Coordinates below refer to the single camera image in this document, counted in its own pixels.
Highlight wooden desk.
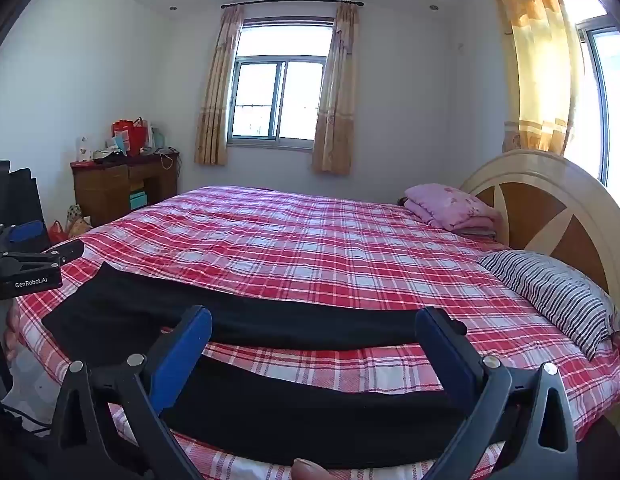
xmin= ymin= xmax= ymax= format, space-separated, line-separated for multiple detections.
xmin=71 ymin=151 xmax=181 ymax=228

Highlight black pants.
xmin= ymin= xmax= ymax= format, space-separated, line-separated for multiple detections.
xmin=41 ymin=261 xmax=491 ymax=468

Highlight black curtain rod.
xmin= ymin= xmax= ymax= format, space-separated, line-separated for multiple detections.
xmin=221 ymin=0 xmax=365 ymax=10

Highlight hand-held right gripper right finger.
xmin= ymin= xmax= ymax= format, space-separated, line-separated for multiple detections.
xmin=415 ymin=306 xmax=580 ymax=480

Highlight bed with red plaid sheet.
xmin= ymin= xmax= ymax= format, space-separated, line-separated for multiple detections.
xmin=5 ymin=185 xmax=620 ymax=480

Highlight sliding window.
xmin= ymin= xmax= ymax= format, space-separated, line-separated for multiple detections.
xmin=227 ymin=17 xmax=336 ymax=148

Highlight red gift bag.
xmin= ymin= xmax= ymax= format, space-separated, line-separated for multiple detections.
xmin=112 ymin=117 xmax=150 ymax=157

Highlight beige floral curtain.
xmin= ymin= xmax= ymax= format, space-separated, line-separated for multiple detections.
xmin=194 ymin=5 xmax=245 ymax=166
xmin=311 ymin=2 xmax=360 ymax=176

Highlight cream and wood headboard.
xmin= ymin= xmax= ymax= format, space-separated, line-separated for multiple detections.
xmin=460 ymin=149 xmax=620 ymax=301

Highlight yellow curtain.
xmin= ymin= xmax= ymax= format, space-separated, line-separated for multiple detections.
xmin=487 ymin=0 xmax=583 ymax=156

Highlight pink folded blanket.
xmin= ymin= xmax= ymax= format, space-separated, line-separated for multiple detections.
xmin=404 ymin=183 xmax=502 ymax=233

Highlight dark object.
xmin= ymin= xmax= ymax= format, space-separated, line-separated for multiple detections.
xmin=0 ymin=160 xmax=46 ymax=241

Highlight large bright window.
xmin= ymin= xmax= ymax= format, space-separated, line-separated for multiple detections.
xmin=557 ymin=0 xmax=620 ymax=211

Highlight patterned bag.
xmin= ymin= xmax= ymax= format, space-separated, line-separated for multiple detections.
xmin=66 ymin=204 xmax=93 ymax=237

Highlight person's right hand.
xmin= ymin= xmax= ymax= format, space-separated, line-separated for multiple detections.
xmin=292 ymin=458 xmax=336 ymax=480

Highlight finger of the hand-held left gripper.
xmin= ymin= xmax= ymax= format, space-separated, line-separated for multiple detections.
xmin=0 ymin=238 xmax=86 ymax=273
xmin=0 ymin=219 xmax=49 ymax=255

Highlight striped pillow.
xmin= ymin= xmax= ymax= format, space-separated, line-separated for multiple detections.
xmin=477 ymin=250 xmax=620 ymax=361

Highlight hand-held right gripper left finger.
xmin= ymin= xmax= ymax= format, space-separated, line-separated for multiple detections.
xmin=49 ymin=304 xmax=213 ymax=480

